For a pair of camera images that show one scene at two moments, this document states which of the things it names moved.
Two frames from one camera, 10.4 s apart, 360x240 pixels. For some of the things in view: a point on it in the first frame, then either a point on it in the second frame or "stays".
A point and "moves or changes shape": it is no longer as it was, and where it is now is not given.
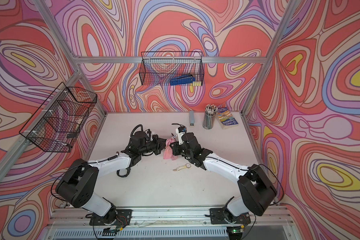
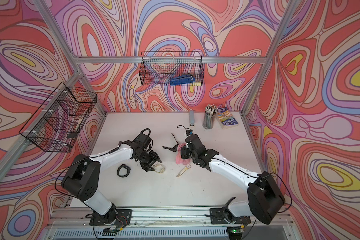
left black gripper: (159, 143) -> (155, 157)
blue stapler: (182, 80) stays
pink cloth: (168, 153) moves or changes shape
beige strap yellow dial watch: (187, 165) moves or changes shape
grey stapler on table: (191, 117) stays
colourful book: (225, 118) stays
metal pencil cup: (211, 110) stays
